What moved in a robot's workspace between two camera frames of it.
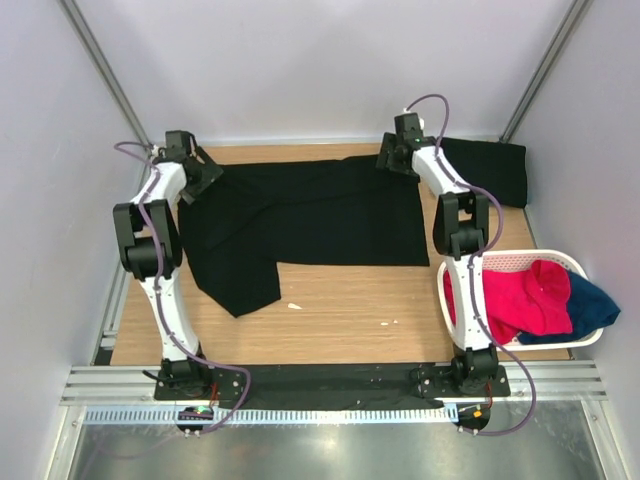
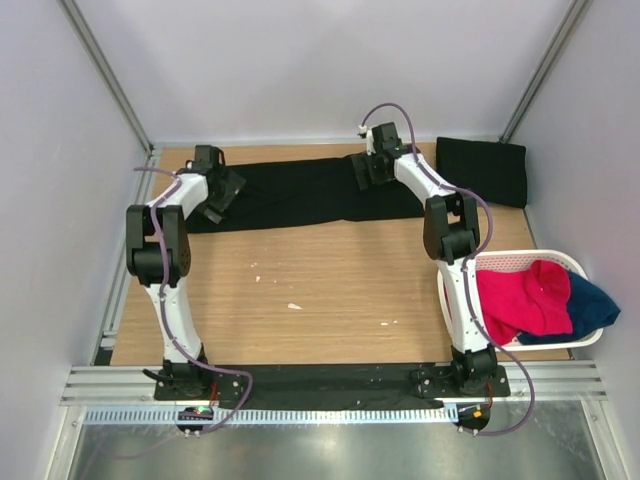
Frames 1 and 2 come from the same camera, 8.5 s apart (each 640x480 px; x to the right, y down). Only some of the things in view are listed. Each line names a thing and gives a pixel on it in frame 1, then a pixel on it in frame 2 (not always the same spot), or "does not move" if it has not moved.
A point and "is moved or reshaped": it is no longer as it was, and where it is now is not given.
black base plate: [334, 381] does not move
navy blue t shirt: [590, 307] does not move
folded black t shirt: [497, 168] does not move
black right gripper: [388, 143] -> [360, 163]
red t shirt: [536, 300] does not move
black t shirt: [256, 217] is moved or reshaped
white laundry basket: [520, 260] does not move
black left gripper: [210, 172] -> [233, 185]
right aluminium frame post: [568, 23] does not move
